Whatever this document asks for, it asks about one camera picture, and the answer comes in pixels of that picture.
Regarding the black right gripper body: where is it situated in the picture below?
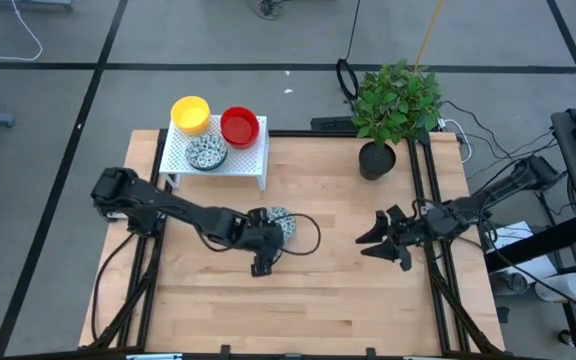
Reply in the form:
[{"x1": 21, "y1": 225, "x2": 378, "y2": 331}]
[{"x1": 375, "y1": 203, "x2": 442, "y2": 274}]

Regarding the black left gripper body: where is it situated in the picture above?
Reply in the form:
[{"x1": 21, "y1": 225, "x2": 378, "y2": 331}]
[{"x1": 237, "y1": 219, "x2": 287, "y2": 279}]

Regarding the white perforated metal shelf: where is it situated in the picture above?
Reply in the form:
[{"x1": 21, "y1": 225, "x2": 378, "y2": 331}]
[{"x1": 159, "y1": 113, "x2": 271, "y2": 192}]

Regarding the black plant pot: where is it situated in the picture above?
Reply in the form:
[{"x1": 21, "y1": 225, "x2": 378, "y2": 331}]
[{"x1": 357, "y1": 140, "x2": 398, "y2": 182}]

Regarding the black power box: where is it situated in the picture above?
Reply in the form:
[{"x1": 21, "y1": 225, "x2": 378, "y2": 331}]
[{"x1": 310, "y1": 115, "x2": 358, "y2": 133}]

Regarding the green leafy plant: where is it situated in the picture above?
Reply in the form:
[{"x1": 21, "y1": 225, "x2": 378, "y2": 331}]
[{"x1": 351, "y1": 59, "x2": 444, "y2": 146}]

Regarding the white paper sheet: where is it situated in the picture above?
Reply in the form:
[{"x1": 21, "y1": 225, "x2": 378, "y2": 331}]
[{"x1": 487, "y1": 219, "x2": 559, "y2": 284}]

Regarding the black desk beam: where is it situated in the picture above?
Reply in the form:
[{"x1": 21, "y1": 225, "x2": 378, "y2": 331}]
[{"x1": 485, "y1": 214, "x2": 576, "y2": 274}]

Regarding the black chair base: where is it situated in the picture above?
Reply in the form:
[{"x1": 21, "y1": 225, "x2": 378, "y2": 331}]
[{"x1": 250, "y1": 0, "x2": 284, "y2": 21}]

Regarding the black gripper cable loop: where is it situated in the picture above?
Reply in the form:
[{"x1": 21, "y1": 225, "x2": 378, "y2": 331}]
[{"x1": 280, "y1": 213, "x2": 322, "y2": 257}]

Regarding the white power adapter cable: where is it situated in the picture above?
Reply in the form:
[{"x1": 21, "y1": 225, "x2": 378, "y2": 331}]
[{"x1": 440, "y1": 118, "x2": 474, "y2": 164}]

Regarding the black aluminium table frame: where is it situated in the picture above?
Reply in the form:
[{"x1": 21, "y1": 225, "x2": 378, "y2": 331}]
[{"x1": 87, "y1": 128, "x2": 507, "y2": 360}]

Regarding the black coiled cable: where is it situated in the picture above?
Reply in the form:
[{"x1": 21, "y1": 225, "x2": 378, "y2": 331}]
[{"x1": 335, "y1": 0, "x2": 364, "y2": 104}]

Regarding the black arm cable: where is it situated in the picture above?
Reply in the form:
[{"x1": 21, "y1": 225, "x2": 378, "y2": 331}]
[{"x1": 90, "y1": 230, "x2": 139, "y2": 344}]

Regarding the yellow hanging cable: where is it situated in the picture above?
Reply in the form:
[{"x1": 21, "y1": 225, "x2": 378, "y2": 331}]
[{"x1": 414, "y1": 0, "x2": 444, "y2": 71}]

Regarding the white floor cable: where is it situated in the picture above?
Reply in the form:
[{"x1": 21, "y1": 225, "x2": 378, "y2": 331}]
[{"x1": 0, "y1": 0, "x2": 44, "y2": 62}]

